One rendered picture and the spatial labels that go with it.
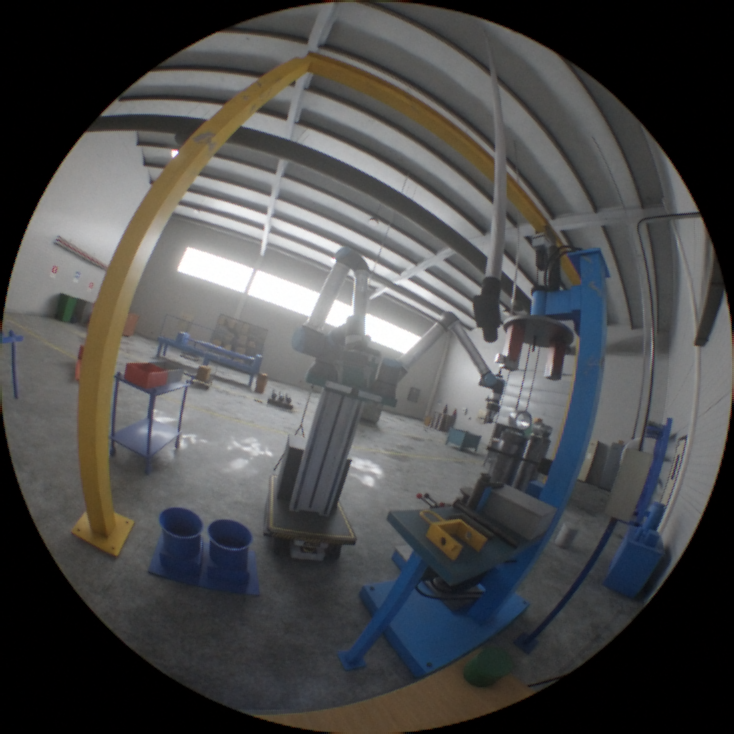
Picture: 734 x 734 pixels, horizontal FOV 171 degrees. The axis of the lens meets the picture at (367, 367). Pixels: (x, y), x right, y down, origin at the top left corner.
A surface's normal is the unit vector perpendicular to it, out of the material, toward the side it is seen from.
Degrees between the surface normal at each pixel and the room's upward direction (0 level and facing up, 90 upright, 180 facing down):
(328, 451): 90
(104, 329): 90
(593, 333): 90
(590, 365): 90
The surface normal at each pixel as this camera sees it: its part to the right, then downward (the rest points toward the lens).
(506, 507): -0.86, -0.29
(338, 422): 0.33, 0.05
